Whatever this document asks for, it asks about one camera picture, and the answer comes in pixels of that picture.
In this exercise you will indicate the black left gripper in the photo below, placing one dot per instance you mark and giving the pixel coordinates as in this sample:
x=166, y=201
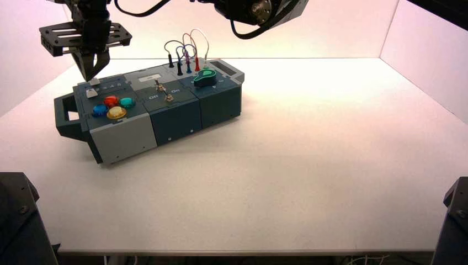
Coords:
x=91, y=33

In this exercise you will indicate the small white slider knob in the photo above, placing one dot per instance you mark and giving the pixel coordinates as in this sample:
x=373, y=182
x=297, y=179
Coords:
x=95, y=82

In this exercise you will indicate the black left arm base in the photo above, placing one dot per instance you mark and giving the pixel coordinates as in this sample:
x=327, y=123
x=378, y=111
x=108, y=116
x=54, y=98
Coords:
x=18, y=226

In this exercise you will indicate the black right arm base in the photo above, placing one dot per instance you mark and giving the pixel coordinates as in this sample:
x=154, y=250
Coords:
x=453, y=226

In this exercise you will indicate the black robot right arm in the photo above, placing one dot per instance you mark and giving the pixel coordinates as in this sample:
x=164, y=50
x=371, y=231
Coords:
x=446, y=3

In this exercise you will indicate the large white slider knob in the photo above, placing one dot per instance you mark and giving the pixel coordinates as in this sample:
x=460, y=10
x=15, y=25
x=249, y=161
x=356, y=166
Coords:
x=92, y=93

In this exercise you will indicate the red round push button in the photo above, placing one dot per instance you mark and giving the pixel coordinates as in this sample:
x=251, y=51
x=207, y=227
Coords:
x=111, y=100

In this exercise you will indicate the blue round push button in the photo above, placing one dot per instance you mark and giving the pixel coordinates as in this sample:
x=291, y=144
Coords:
x=99, y=110

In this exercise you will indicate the green round push button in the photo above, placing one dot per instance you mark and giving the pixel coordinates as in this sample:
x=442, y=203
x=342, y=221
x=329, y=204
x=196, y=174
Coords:
x=127, y=102

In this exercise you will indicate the yellow round push button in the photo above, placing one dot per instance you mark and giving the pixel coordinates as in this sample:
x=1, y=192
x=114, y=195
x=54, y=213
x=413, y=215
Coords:
x=116, y=112

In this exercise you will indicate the black banana plug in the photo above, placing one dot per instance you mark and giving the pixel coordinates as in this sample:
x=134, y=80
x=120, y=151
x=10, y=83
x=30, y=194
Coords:
x=179, y=69
x=170, y=62

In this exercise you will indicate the grey modular control box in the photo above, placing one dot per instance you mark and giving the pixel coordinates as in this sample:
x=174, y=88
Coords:
x=123, y=138

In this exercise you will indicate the blue banana plug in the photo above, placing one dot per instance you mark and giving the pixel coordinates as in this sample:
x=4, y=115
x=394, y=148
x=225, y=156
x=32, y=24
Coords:
x=188, y=68

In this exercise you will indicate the red banana plug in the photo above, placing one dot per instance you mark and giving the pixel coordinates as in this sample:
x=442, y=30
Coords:
x=197, y=66

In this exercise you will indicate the white banana plug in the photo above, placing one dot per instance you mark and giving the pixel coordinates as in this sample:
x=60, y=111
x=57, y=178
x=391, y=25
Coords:
x=205, y=63

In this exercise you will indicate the green rotary pointer knob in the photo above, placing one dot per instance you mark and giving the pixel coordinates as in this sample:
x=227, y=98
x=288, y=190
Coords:
x=205, y=77

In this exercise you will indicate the metal toggle switch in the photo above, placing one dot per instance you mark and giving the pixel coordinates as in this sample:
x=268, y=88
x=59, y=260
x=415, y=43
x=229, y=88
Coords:
x=168, y=97
x=158, y=87

